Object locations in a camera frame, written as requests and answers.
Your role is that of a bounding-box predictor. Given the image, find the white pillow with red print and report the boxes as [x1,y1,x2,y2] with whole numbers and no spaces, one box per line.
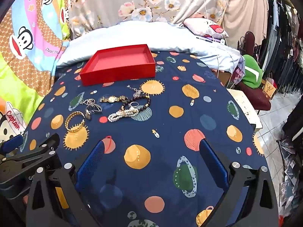
[183,18,230,38]

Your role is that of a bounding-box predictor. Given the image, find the silver bracelet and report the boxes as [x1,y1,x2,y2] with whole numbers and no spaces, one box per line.
[84,103,103,120]

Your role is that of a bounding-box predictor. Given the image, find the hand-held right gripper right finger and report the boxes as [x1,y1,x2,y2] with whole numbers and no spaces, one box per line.
[199,139,280,227]

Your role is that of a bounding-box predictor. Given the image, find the silver chain necklace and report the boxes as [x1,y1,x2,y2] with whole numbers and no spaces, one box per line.
[127,85,143,98]

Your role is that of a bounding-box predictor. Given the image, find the grey floral sheet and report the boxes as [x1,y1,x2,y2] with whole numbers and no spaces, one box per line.
[67,0,231,38]

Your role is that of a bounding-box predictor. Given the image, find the white side table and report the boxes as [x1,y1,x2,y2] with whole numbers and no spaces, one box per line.
[226,89,263,131]

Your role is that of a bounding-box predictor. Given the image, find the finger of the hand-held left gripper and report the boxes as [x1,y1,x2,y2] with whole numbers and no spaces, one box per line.
[0,135,23,155]
[0,134,60,171]

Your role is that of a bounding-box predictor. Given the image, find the cartoon monkey blanket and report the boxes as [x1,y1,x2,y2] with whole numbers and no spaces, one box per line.
[0,0,71,147]

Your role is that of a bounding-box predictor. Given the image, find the rack of hanging clothes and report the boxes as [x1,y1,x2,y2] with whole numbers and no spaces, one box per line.
[260,0,303,95]

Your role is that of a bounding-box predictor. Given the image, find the brown cardboard box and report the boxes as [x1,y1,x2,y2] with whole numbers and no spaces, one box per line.
[262,79,276,99]

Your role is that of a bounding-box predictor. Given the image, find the pile of plastic wrapped clothes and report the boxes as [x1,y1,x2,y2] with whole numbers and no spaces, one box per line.
[277,139,303,209]

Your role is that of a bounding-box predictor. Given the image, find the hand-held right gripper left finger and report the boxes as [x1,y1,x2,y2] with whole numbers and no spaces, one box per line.
[25,140,106,227]

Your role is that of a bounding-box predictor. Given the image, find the white charging cable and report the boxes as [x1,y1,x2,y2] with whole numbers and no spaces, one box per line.
[204,3,227,45]

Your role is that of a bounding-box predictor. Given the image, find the dark red chair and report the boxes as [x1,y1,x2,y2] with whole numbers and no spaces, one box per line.
[237,31,272,111]

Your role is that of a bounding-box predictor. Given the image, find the gold bangle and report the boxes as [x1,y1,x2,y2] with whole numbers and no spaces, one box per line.
[65,111,86,133]

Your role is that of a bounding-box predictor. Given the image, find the red shallow box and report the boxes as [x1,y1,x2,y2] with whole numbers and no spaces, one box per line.
[79,44,156,87]

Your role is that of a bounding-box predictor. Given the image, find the dark beaded bracelet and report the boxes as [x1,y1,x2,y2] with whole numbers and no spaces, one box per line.
[123,93,152,108]

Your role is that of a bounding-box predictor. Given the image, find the navy planet print blanket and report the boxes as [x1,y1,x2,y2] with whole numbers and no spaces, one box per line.
[19,50,270,227]

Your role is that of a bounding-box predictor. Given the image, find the pearl bracelet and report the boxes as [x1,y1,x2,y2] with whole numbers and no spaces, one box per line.
[108,107,139,123]

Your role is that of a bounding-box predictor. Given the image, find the beige curtain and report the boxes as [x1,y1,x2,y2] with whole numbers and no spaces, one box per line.
[223,0,271,50]

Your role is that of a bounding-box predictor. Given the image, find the green cushion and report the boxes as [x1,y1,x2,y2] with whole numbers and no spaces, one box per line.
[241,54,264,89]

